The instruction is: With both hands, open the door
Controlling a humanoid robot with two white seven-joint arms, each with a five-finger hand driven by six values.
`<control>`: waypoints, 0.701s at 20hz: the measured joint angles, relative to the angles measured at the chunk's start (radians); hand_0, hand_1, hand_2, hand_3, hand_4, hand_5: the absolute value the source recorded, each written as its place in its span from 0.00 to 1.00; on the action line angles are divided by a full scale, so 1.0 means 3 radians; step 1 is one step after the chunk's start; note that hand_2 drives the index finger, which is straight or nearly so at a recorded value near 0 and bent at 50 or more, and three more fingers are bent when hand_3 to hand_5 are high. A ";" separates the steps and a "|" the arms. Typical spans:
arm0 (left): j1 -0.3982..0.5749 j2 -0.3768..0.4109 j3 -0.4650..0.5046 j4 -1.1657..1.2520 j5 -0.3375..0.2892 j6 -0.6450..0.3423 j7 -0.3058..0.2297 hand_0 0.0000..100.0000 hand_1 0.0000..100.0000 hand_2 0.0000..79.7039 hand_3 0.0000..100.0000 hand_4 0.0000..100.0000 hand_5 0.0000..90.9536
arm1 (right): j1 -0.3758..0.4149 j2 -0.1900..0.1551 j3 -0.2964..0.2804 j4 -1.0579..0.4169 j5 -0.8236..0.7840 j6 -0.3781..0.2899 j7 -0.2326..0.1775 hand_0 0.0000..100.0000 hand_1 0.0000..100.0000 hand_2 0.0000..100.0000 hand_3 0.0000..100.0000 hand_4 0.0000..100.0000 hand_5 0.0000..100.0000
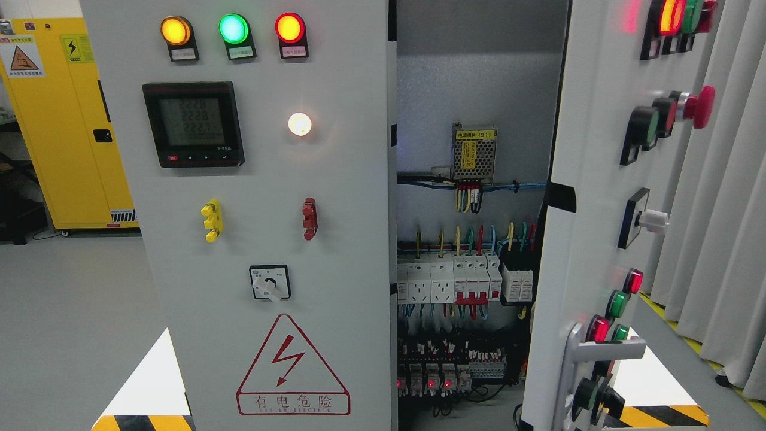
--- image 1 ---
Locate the grey cabinet door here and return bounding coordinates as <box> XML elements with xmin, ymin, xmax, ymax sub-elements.
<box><xmin>80</xmin><ymin>1</ymin><xmax>397</xmax><ymax>430</ymax></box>
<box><xmin>521</xmin><ymin>1</ymin><xmax>719</xmax><ymax>430</ymax></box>

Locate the white breaker and socket row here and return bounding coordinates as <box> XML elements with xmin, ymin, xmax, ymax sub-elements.
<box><xmin>397</xmin><ymin>253</ymin><xmax>501</xmax><ymax>305</ymax></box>

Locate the metal mesh power supply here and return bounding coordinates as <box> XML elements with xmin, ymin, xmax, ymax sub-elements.
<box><xmin>451</xmin><ymin>122</ymin><xmax>498</xmax><ymax>184</ymax></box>

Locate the white indicator lamp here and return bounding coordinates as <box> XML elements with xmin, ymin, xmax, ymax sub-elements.
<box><xmin>288</xmin><ymin>112</ymin><xmax>314</xmax><ymax>136</ymax></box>

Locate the black white surge protector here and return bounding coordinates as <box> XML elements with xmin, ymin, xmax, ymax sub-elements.
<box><xmin>500</xmin><ymin>247</ymin><xmax>539</xmax><ymax>306</ymax></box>

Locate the lower relay terminal row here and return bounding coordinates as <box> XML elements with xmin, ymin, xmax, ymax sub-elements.
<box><xmin>395</xmin><ymin>331</ymin><xmax>522</xmax><ymax>417</ymax></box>

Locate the red electric hazard sticker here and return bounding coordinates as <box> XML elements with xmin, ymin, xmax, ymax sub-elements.
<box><xmin>237</xmin><ymin>314</ymin><xmax>351</xmax><ymax>415</ymax></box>

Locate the red indicator lamp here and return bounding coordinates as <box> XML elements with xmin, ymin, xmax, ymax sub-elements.
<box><xmin>275</xmin><ymin>12</ymin><xmax>309</xmax><ymax>59</ymax></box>

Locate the black digital power meter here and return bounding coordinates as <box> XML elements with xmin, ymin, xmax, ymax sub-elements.
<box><xmin>142</xmin><ymin>81</ymin><xmax>245</xmax><ymax>168</ymax></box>

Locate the green indicator lamp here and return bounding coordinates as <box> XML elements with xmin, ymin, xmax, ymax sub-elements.
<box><xmin>218</xmin><ymin>13</ymin><xmax>257</xmax><ymax>60</ymax></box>

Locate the yellow indicator lamp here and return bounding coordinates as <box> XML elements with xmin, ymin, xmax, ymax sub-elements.
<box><xmin>160</xmin><ymin>16</ymin><xmax>199</xmax><ymax>61</ymax></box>

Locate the red mushroom emergency button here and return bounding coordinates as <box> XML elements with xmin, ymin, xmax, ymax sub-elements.
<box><xmin>669</xmin><ymin>85</ymin><xmax>716</xmax><ymax>129</ymax></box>

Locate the yellow safety storage cabinet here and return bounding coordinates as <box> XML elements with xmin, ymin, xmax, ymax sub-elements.
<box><xmin>2</xmin><ymin>17</ymin><xmax>138</xmax><ymax>231</ymax></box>

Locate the black rotary selector switch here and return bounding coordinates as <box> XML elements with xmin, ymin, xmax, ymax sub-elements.
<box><xmin>249</xmin><ymin>265</ymin><xmax>291</xmax><ymax>301</ymax></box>

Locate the yellow terminal post block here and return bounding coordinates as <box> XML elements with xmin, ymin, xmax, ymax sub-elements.
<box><xmin>200</xmin><ymin>199</ymin><xmax>224</xmax><ymax>243</ymax></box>

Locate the silver door handle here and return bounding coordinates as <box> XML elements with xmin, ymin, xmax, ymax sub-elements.
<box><xmin>552</xmin><ymin>323</ymin><xmax>646</xmax><ymax>430</ymax></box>

